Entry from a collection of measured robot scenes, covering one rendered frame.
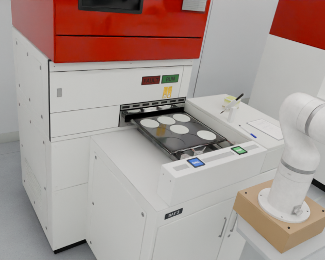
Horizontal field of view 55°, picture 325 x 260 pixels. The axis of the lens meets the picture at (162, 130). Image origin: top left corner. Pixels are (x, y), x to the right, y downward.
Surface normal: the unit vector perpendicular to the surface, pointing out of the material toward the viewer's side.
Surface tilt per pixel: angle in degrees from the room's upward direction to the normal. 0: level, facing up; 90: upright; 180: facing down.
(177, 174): 0
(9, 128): 90
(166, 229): 90
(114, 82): 90
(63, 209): 90
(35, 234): 0
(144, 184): 0
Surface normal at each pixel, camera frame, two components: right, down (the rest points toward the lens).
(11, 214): 0.14, -0.88
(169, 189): -0.81, 0.15
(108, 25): 0.57, 0.45
